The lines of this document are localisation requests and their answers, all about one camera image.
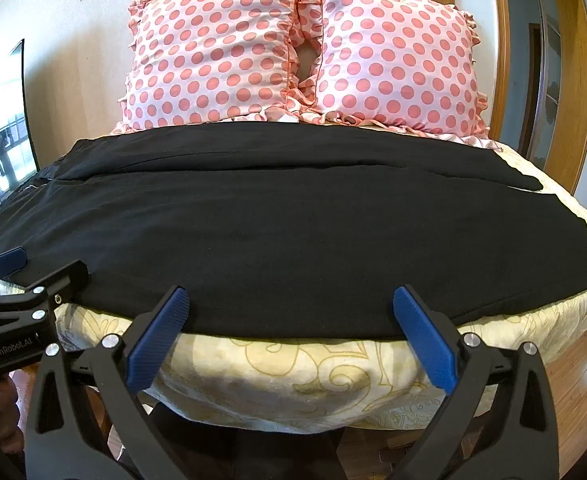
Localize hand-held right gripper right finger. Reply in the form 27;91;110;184
392;285;560;480

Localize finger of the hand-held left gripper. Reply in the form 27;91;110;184
0;260;89;335
0;247;28;292

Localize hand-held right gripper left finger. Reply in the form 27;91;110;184
24;285;194;480

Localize black pants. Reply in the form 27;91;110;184
0;124;587;341

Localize person's left hand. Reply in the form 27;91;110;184
0;374;27;455

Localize bed with cream patterned cover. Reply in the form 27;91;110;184
0;125;587;434

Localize black framed glass window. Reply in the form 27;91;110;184
0;37;42;217

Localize pink polka dot pillow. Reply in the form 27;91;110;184
116;0;325;134
293;0;490;137

